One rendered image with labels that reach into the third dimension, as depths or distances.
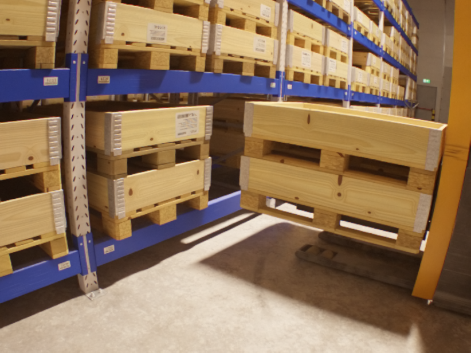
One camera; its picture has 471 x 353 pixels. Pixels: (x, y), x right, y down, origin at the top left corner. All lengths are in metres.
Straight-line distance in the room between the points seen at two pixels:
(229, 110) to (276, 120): 1.50
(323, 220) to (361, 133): 0.55
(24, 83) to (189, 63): 1.10
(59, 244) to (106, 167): 0.47
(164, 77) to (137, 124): 0.33
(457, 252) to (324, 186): 0.87
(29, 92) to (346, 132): 1.59
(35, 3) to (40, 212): 0.93
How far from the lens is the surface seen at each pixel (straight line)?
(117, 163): 1.82
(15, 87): 1.58
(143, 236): 2.12
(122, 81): 1.85
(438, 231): 1.99
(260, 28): 3.01
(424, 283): 2.12
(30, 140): 1.61
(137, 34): 1.89
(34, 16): 1.63
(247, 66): 2.65
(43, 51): 1.62
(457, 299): 2.10
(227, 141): 3.61
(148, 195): 2.00
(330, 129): 1.97
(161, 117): 1.99
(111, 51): 1.78
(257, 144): 2.21
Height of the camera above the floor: 1.10
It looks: 14 degrees down
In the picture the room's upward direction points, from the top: 3 degrees clockwise
